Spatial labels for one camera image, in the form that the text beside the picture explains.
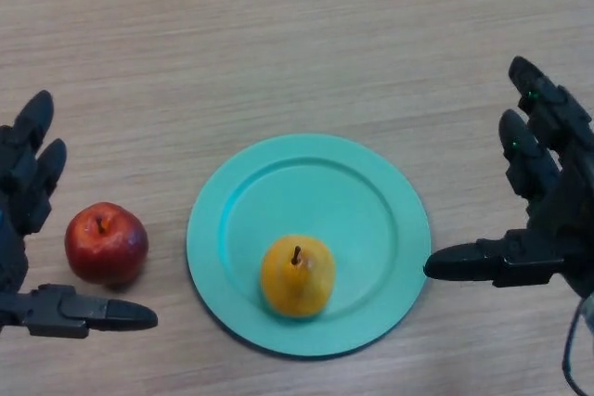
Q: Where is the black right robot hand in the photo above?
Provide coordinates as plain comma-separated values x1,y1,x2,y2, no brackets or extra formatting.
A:
423,56,594,300

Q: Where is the green round plate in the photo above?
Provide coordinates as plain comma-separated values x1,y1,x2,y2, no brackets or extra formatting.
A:
186,134,433,360

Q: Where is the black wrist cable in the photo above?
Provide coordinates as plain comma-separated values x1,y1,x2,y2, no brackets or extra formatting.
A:
561,293,594,396

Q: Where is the yellow pear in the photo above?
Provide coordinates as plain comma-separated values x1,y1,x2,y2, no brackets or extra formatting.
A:
260,234,337,319

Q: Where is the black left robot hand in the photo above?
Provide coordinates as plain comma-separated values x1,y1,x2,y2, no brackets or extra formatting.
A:
0,90,159,339

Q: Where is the red apple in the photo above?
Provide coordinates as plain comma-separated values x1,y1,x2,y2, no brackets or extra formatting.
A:
64,201,149,286

